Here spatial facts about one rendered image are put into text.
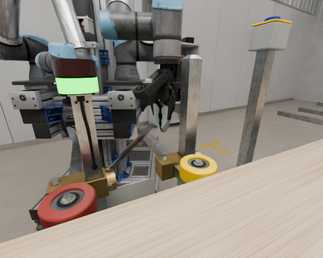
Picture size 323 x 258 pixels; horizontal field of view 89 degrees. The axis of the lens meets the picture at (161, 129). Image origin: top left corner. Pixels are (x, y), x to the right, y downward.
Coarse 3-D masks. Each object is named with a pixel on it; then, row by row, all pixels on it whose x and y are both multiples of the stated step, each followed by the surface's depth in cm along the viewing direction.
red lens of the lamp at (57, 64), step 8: (56, 64) 23; (64, 64) 23; (72, 64) 23; (80, 64) 23; (88, 64) 24; (56, 72) 23; (64, 72) 23; (72, 72) 23; (80, 72) 24; (88, 72) 24; (96, 72) 27
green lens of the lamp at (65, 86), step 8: (56, 80) 24; (64, 80) 23; (72, 80) 24; (80, 80) 24; (88, 80) 25; (96, 80) 26; (64, 88) 24; (72, 88) 24; (80, 88) 24; (88, 88) 25; (96, 88) 26
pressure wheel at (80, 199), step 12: (60, 192) 27; (72, 192) 27; (84, 192) 27; (48, 204) 24; (60, 204) 25; (72, 204) 25; (84, 204) 24; (96, 204) 27; (48, 216) 22; (60, 216) 22; (72, 216) 23
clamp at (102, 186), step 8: (104, 168) 40; (64, 176) 37; (72, 176) 37; (80, 176) 37; (104, 176) 37; (112, 176) 38; (48, 184) 34; (64, 184) 34; (96, 184) 36; (104, 184) 37; (112, 184) 37; (48, 192) 32; (96, 192) 36; (104, 192) 37
